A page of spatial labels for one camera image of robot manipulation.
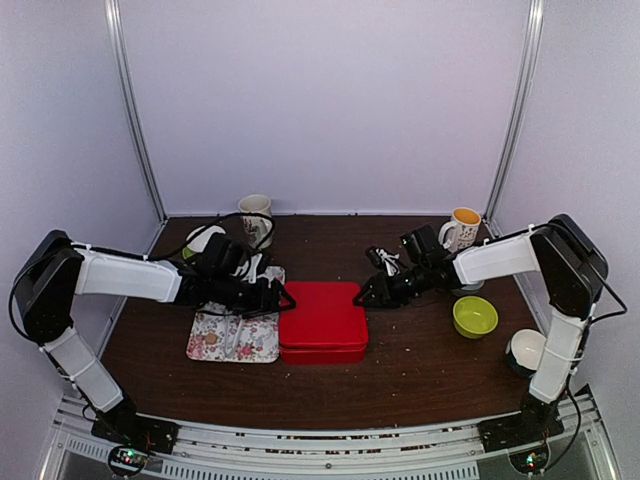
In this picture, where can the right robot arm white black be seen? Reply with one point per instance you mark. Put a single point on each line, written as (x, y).
(569, 265)

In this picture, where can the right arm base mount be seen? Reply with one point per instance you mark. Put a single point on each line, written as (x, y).
(524, 434)

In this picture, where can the floral rectangular tray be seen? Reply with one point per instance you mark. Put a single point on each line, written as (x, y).
(218, 336)

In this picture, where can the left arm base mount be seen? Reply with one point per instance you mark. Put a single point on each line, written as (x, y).
(136, 438)

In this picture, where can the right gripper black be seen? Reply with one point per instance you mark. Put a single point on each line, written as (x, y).
(376, 291)

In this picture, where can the white mug orange inside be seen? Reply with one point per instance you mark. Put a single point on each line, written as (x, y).
(461, 230)

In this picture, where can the lime green bowl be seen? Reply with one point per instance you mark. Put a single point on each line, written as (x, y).
(474, 317)

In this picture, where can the metal tongs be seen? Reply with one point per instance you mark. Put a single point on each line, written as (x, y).
(233, 331)

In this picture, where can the right aluminium frame post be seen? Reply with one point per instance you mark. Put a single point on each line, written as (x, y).
(524, 83)

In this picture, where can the red box base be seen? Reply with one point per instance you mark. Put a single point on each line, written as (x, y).
(307, 355)

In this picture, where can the red box lid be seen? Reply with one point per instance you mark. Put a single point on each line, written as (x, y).
(324, 318)

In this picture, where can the floral cream mug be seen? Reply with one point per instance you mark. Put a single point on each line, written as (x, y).
(257, 220)

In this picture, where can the left aluminium frame post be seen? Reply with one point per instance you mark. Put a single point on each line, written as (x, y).
(117, 37)

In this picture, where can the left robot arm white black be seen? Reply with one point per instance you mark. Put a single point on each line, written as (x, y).
(65, 289)

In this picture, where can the dark blue white bowl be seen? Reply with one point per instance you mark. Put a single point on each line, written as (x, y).
(523, 352)

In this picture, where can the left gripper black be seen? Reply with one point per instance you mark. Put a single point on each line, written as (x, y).
(263, 306)

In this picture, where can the light blue bowl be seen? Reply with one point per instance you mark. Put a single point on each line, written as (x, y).
(468, 289)

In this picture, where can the aluminium frame post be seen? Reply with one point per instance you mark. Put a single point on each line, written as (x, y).
(524, 83)
(117, 37)

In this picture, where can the tan heart chocolate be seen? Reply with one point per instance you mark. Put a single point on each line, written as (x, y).
(211, 339)

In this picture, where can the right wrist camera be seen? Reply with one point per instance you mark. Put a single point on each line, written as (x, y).
(385, 261)

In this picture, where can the green saucer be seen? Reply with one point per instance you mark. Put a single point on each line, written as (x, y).
(187, 253)

